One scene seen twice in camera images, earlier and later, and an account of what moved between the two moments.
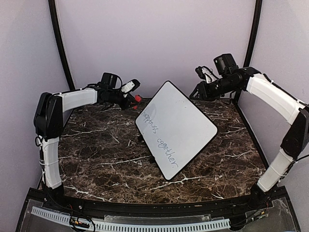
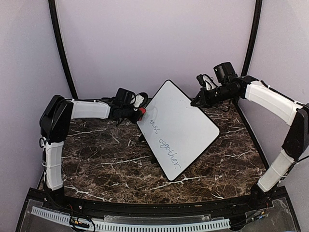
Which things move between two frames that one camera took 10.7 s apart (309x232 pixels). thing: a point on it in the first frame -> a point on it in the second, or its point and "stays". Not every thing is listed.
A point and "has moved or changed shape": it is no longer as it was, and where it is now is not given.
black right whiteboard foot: x=152 y=159 stays
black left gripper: x=125 y=105 -> x=135 y=119
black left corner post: x=59 y=34 stays
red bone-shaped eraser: x=137 y=98 has moved or changed shape
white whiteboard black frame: x=173 y=129 stays
